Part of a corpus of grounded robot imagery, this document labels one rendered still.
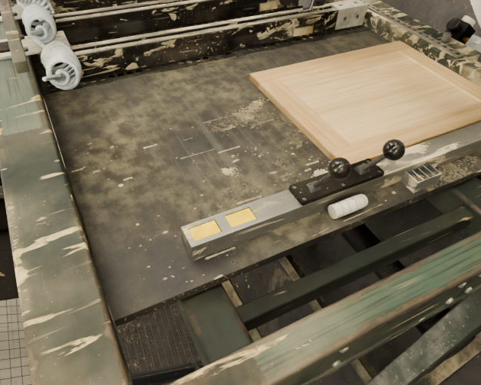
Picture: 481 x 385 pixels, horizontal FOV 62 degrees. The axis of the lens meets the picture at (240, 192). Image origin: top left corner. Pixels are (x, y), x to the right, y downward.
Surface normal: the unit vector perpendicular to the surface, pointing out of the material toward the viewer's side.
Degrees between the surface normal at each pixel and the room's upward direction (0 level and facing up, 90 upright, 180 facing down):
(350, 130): 57
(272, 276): 0
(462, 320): 0
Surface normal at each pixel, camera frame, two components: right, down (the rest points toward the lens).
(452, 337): -0.72, -0.14
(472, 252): 0.04, -0.71
